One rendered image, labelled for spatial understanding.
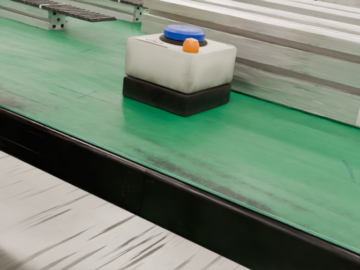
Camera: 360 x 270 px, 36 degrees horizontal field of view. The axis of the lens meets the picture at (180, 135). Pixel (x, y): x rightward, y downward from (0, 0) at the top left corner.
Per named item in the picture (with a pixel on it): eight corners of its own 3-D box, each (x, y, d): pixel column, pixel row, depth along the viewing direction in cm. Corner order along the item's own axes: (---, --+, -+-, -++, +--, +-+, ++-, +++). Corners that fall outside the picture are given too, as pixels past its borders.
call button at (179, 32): (154, 45, 54) (156, 24, 54) (178, 41, 58) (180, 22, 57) (187, 53, 52) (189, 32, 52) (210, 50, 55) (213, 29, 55)
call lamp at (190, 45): (179, 50, 51) (180, 37, 50) (188, 48, 52) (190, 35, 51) (192, 53, 50) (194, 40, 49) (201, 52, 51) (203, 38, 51)
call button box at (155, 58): (120, 96, 56) (126, 33, 54) (178, 82, 63) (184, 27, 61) (185, 118, 52) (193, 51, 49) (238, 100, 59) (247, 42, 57)
